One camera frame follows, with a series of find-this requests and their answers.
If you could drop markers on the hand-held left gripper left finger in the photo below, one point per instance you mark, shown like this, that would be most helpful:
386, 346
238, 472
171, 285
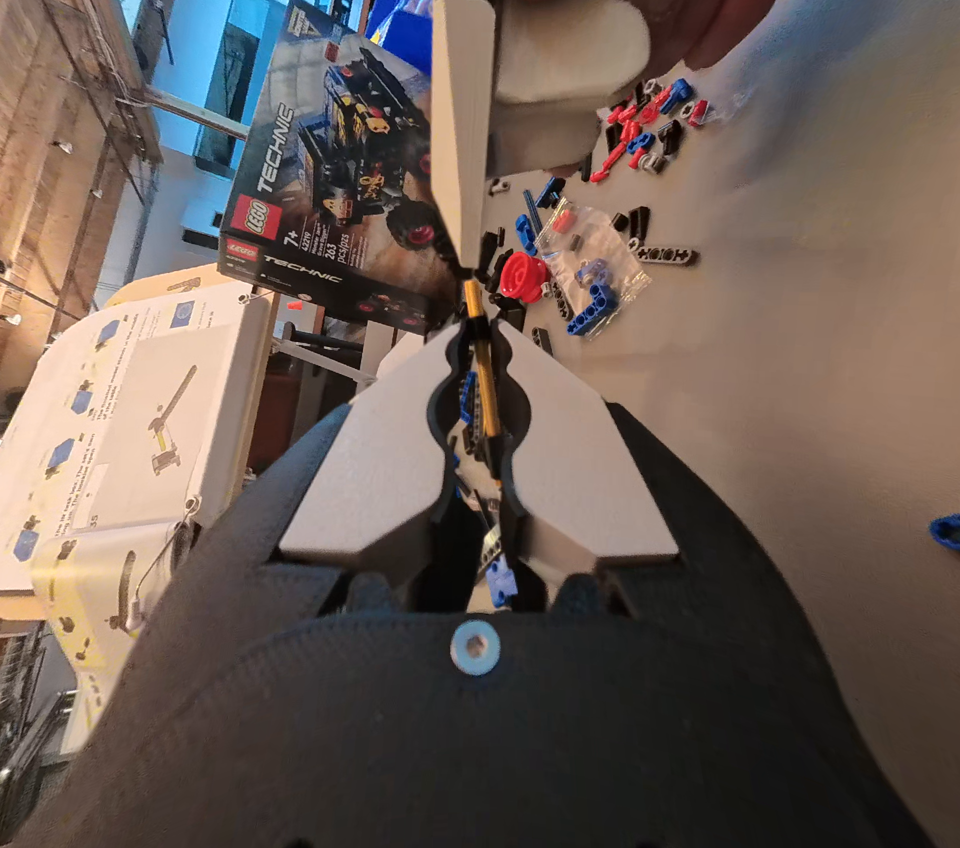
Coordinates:
367, 480

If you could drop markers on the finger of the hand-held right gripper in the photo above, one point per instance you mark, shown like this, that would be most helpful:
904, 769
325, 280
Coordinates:
461, 113

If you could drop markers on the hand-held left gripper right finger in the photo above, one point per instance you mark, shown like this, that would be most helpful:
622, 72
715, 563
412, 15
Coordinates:
592, 480

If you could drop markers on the yellow axle with black connector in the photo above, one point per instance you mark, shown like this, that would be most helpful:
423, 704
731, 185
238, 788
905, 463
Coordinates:
487, 383

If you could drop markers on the grey desk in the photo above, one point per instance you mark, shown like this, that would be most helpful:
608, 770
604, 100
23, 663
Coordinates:
750, 338

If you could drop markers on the white pin with black connector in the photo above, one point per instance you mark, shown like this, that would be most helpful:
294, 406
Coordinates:
499, 188

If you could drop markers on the black toy set box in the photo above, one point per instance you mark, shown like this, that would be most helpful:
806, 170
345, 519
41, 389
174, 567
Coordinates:
300, 135

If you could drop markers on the blue angled beam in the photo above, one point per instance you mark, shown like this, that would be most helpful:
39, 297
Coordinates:
596, 315

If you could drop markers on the pile of red and blue connectors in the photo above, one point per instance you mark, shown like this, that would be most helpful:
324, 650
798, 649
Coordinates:
637, 128

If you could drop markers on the red wheel hub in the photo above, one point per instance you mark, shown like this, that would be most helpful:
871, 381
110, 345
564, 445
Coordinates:
525, 278

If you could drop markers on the clear bag of parts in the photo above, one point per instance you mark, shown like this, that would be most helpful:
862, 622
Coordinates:
600, 248

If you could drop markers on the instruction booklet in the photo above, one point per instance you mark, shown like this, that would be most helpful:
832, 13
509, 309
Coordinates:
150, 428

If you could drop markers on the short grey beam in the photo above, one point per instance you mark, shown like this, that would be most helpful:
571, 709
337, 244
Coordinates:
667, 254

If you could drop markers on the small blue two-hole beam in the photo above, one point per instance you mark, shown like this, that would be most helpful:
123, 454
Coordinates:
946, 533

